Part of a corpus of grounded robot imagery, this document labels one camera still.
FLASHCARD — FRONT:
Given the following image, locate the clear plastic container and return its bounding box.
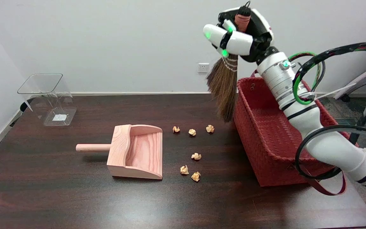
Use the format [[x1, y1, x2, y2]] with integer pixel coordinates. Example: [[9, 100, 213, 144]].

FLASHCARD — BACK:
[[17, 73, 77, 127]]

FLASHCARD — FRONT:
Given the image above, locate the light wooden dustpan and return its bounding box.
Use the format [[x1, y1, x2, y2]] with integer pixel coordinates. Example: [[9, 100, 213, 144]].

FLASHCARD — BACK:
[[76, 124, 163, 180]]

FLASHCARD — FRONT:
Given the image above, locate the black braided green-ended cable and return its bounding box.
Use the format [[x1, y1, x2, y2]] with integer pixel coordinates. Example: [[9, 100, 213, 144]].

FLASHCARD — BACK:
[[293, 42, 366, 145]]

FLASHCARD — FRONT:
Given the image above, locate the grey office chair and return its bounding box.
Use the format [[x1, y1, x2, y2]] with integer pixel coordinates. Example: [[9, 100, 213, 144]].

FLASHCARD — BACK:
[[333, 60, 366, 102]]

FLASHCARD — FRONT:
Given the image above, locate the red woven basket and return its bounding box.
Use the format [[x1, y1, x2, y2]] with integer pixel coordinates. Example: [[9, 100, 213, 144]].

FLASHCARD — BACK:
[[233, 72, 358, 196]]

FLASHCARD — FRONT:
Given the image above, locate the thin green cable loop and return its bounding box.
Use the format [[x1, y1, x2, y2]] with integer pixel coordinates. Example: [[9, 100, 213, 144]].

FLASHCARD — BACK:
[[288, 51, 326, 93]]

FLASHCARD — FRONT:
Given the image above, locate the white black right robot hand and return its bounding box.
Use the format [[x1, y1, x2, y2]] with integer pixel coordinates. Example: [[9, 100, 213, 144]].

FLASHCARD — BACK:
[[203, 5, 279, 64]]

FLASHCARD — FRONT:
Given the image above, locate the plain black cable loop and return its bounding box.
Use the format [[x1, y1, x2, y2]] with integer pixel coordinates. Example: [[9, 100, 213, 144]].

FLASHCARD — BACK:
[[295, 125, 366, 180]]

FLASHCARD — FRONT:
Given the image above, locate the brown straw hand broom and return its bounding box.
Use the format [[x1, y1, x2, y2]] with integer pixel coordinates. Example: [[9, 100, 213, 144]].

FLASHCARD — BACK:
[[206, 1, 252, 123]]

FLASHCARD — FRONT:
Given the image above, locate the white zip tie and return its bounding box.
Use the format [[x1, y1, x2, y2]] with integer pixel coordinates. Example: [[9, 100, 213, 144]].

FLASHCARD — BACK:
[[315, 83, 358, 97]]

